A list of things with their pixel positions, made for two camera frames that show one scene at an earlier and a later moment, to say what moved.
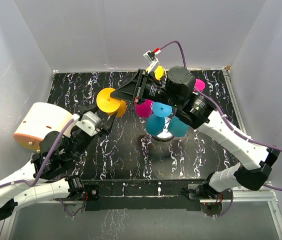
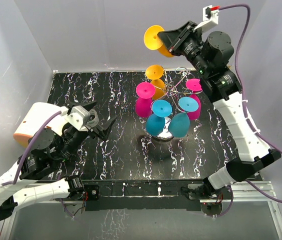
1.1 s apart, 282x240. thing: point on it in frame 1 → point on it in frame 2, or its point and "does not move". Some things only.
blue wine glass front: (155, 122) does not move
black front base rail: (101, 195) does not move
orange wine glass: (110, 105) → (152, 41)
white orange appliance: (41, 118) does not move
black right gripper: (134, 91) → (172, 38)
